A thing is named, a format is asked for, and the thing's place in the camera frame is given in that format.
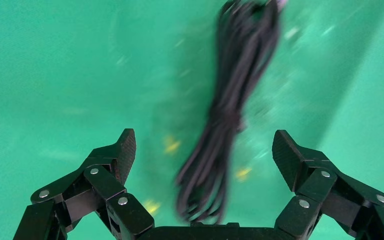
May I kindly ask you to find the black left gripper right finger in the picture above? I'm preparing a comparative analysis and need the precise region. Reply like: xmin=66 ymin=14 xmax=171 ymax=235
xmin=271 ymin=129 xmax=384 ymax=240

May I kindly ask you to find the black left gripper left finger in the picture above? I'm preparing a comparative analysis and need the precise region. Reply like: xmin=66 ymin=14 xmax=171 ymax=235
xmin=13 ymin=128 xmax=155 ymax=240

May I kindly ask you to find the green table mat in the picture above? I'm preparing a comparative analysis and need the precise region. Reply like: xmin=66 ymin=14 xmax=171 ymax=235
xmin=0 ymin=0 xmax=384 ymax=240

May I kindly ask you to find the black data cable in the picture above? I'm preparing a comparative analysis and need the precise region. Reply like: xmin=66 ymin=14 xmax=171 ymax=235
xmin=175 ymin=0 xmax=289 ymax=225

